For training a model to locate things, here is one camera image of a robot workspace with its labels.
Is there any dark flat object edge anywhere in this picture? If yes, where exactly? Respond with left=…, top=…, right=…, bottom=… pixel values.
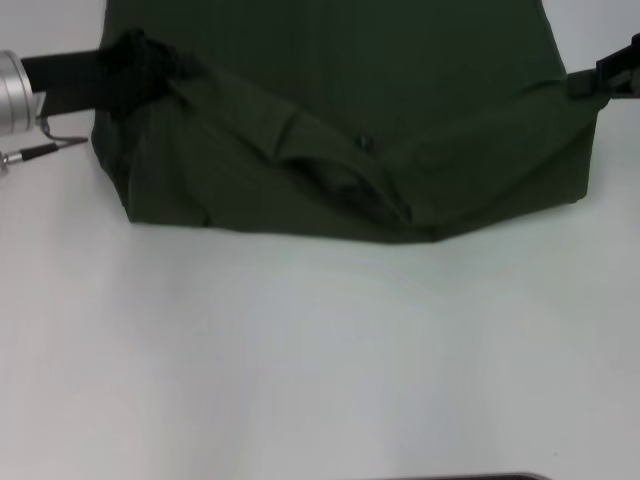
left=394, top=472, right=544, bottom=480

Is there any left arm cable with plug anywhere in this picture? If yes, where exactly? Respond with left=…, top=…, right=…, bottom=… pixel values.
left=0, top=115, right=91, bottom=177

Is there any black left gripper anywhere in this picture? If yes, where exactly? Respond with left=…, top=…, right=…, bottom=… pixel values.
left=19, top=45, right=202, bottom=121

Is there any dark green printed t-shirt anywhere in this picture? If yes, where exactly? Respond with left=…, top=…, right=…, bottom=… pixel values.
left=89, top=0, right=612, bottom=247

